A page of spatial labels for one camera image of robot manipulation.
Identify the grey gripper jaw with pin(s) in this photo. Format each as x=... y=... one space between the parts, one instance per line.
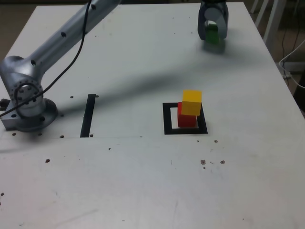
x=214 y=14
x=201 y=26

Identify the green cube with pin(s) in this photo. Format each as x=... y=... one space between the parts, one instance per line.
x=212 y=35

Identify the yellow cube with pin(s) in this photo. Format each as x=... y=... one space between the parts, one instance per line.
x=191 y=107

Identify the red cube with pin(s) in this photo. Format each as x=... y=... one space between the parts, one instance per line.
x=187 y=121

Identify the black tape square outline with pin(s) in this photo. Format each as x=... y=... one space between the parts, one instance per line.
x=184 y=131

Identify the thin white furniture leg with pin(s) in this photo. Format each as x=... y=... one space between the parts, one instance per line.
x=254 y=6
x=262 y=12

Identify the thick white table leg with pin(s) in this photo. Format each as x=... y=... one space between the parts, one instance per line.
x=274 y=21

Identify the black tape strip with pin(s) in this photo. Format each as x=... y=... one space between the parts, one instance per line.
x=87 y=117

